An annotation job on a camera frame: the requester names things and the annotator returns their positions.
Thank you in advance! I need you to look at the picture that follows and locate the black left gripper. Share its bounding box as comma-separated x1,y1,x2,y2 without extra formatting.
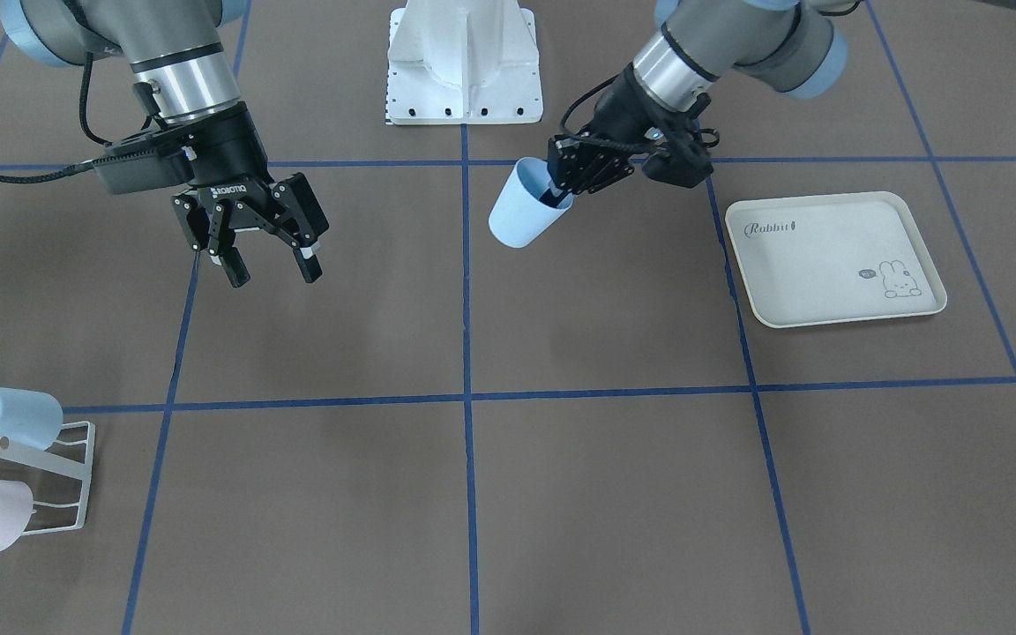
539,67,711,209

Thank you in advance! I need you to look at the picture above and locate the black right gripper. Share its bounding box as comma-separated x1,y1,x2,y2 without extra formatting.
92,101,328,288

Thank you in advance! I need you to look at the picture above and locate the light blue cup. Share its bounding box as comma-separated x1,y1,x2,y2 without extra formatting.
0,387,64,451

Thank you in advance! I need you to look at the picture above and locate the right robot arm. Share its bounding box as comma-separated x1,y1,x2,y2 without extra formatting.
0,1,328,287

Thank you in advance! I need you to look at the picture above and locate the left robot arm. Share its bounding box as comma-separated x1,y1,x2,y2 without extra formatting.
537,1,858,208

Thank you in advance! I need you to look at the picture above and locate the cream plastic tray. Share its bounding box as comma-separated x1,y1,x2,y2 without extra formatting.
725,191,948,329

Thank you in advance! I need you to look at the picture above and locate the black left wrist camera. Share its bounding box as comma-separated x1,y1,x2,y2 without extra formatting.
642,128,721,189

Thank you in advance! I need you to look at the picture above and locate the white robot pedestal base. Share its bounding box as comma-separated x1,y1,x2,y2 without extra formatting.
385,1,544,126

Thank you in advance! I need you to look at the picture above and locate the white wire cup rack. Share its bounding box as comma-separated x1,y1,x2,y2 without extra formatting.
0,421,98,535

